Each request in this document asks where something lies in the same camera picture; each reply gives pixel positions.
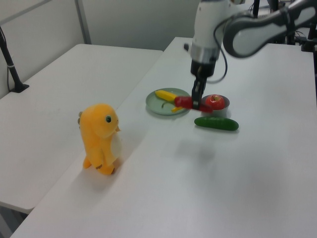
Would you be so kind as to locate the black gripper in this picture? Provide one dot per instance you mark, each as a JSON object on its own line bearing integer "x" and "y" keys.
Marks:
{"x": 203, "y": 67}

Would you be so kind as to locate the red chili pepper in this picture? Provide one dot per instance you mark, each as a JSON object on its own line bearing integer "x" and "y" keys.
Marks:
{"x": 182, "y": 101}

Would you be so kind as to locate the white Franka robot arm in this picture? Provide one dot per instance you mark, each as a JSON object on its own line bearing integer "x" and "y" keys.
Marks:
{"x": 205, "y": 24}

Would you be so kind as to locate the green plastic plate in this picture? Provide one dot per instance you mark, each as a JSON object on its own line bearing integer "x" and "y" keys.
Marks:
{"x": 156, "y": 106}

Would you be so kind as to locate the red apple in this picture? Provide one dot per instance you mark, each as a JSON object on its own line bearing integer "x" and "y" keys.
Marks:
{"x": 215, "y": 102}

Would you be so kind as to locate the grey round bowl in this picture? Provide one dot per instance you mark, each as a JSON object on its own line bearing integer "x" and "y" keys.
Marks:
{"x": 223, "y": 112}

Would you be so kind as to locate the yellow banana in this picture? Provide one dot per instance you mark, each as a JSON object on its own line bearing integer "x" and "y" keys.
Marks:
{"x": 164, "y": 94}

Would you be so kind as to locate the green cucumber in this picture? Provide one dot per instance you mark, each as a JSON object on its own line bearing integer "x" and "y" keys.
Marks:
{"x": 215, "y": 123}

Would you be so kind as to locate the small black table clamp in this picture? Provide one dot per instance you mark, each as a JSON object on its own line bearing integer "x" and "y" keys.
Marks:
{"x": 186, "y": 47}

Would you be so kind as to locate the orange plush toy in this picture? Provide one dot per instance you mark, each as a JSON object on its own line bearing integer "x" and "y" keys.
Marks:
{"x": 99, "y": 134}

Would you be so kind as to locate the grey partition post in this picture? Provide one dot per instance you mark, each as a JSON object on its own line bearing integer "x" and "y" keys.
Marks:
{"x": 83, "y": 22}

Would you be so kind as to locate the black camera stand pole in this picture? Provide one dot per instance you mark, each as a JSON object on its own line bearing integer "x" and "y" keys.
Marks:
{"x": 11, "y": 67}

